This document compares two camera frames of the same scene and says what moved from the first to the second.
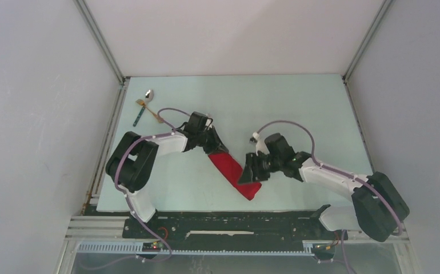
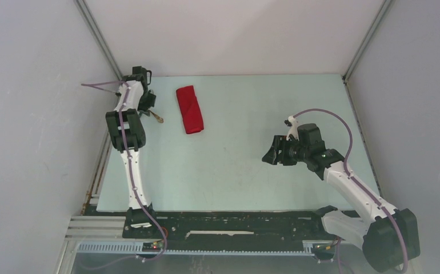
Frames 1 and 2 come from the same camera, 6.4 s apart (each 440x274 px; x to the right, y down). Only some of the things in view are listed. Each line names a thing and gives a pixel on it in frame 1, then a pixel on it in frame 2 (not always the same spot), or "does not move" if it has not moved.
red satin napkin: x=233 y=171 to x=190 y=109
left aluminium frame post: x=87 y=17 does not move
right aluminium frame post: x=384 y=5 does not move
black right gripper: x=250 y=174 to x=280 y=142
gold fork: x=142 y=103 does not move
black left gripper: x=217 y=145 to x=150 y=103
